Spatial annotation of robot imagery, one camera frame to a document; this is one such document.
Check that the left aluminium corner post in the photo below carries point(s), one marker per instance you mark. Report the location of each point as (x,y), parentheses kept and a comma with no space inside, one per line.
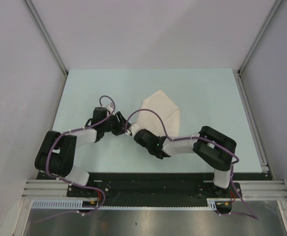
(34,14)

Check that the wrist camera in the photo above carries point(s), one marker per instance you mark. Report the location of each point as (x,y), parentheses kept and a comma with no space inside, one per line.
(111,107)
(133,129)

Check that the front aluminium rail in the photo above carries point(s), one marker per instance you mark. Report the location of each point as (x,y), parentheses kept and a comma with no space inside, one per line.
(260,190)

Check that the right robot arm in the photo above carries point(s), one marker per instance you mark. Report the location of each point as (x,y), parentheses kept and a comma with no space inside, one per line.
(213,147)

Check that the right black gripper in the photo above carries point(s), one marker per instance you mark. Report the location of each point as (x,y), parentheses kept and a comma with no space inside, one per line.
(152,134)

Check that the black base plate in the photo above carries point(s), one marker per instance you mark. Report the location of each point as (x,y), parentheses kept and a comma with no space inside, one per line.
(157,190)

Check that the right aluminium corner post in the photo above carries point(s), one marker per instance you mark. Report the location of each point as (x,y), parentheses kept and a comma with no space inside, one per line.
(261,33)

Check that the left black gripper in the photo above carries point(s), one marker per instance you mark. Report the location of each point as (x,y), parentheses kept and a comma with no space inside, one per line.
(121,126)

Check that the aluminium rail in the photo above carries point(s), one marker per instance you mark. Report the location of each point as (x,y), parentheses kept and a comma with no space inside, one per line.
(252,123)
(260,190)

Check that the aluminium corner post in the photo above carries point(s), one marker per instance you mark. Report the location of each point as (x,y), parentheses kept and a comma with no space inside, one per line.
(34,14)
(261,33)

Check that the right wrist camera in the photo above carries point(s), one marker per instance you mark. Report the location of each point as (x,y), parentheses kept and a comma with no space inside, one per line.
(133,129)

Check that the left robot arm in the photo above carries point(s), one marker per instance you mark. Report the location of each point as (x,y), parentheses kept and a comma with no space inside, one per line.
(57,152)

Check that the right side aluminium rail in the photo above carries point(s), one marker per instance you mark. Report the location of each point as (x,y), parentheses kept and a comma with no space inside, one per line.
(252,123)

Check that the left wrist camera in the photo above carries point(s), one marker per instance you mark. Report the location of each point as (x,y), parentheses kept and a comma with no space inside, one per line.
(111,107)

